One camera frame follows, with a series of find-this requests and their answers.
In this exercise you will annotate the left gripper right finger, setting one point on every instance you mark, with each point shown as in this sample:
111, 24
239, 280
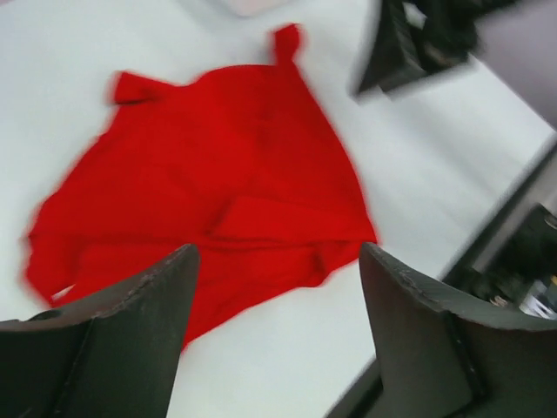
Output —
445, 353

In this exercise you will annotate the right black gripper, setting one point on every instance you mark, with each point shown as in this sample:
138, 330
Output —
421, 39

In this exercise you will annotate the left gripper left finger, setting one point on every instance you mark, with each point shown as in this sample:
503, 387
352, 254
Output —
112, 354

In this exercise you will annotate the red t shirt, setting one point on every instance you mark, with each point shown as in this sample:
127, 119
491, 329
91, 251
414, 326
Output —
242, 162

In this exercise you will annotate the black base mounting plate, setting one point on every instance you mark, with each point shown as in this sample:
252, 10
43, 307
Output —
512, 261

